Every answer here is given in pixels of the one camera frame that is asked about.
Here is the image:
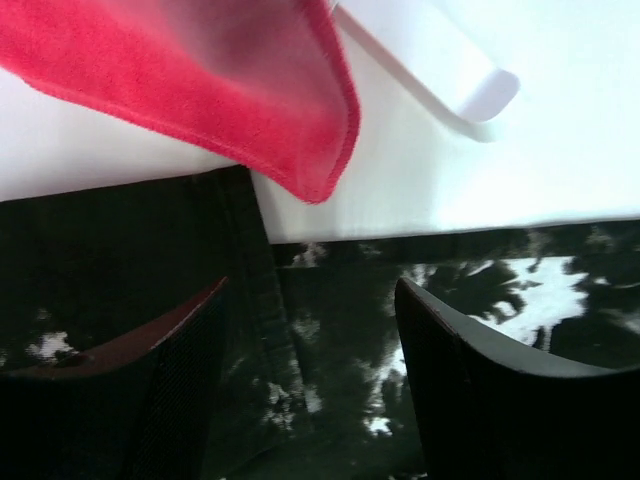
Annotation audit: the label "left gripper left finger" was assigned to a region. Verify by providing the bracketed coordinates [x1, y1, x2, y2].
[1, 282, 227, 479]

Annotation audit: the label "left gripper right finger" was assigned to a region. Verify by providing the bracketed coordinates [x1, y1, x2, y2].
[394, 278, 639, 479]

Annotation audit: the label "black white tie-dye trousers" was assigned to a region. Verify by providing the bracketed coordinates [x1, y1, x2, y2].
[1, 167, 639, 479]

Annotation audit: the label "red cloth towel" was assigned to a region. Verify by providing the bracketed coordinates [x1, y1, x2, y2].
[1, 1, 361, 204]

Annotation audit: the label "silver white clothes rack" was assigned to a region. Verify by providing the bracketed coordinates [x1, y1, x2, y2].
[334, 0, 521, 143]

